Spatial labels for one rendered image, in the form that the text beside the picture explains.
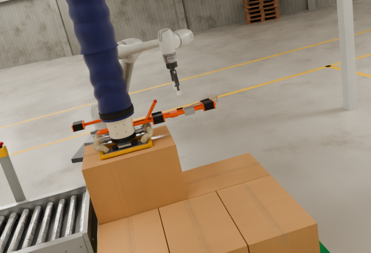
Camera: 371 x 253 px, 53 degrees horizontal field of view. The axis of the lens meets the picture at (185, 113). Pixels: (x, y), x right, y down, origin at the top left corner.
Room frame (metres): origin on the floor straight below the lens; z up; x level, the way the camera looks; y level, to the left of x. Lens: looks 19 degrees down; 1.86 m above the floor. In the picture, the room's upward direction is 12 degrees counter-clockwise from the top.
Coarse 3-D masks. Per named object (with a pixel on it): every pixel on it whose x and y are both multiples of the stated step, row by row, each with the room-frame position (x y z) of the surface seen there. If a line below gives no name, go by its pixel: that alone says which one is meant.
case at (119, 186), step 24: (168, 144) 2.17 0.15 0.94; (96, 168) 2.08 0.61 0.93; (120, 168) 2.10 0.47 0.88; (144, 168) 2.12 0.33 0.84; (168, 168) 2.14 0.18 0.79; (96, 192) 2.07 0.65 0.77; (120, 192) 2.09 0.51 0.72; (144, 192) 2.11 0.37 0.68; (168, 192) 2.13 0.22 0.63; (120, 216) 2.09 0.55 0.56
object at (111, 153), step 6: (132, 144) 2.23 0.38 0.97; (138, 144) 2.21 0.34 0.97; (144, 144) 2.19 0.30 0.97; (150, 144) 2.19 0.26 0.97; (114, 150) 2.19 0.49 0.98; (120, 150) 2.17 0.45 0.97; (126, 150) 2.17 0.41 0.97; (132, 150) 2.17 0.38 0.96; (102, 156) 2.15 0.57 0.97; (108, 156) 2.15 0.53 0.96
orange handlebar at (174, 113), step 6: (198, 108) 2.35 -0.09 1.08; (168, 114) 2.33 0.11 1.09; (174, 114) 2.32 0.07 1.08; (180, 114) 2.34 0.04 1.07; (96, 120) 2.53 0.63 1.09; (138, 120) 2.34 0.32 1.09; (144, 120) 2.31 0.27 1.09; (150, 120) 2.30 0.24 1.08; (102, 132) 2.26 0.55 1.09; (108, 132) 2.27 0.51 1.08
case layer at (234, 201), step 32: (224, 160) 2.58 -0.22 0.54; (256, 160) 2.47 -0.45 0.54; (192, 192) 2.21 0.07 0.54; (224, 192) 2.13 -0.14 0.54; (256, 192) 2.05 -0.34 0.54; (128, 224) 2.00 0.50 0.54; (160, 224) 1.93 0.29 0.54; (192, 224) 1.86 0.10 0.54; (224, 224) 1.80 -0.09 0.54; (256, 224) 1.74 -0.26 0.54; (288, 224) 1.68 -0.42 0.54
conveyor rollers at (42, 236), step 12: (84, 192) 2.53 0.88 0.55; (48, 204) 2.46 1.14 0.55; (60, 204) 2.42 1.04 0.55; (72, 204) 2.39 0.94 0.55; (84, 204) 2.35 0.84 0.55; (0, 216) 2.44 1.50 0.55; (12, 216) 2.41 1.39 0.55; (24, 216) 2.37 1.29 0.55; (36, 216) 2.34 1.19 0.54; (48, 216) 2.31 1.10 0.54; (60, 216) 2.27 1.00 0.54; (72, 216) 2.24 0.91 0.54; (0, 228) 2.31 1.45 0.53; (12, 228) 2.30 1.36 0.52; (60, 228) 2.15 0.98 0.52; (72, 228) 2.11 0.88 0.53; (0, 240) 2.12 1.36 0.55; (12, 240) 2.09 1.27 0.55; (24, 240) 2.06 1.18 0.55; (0, 252) 2.00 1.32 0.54
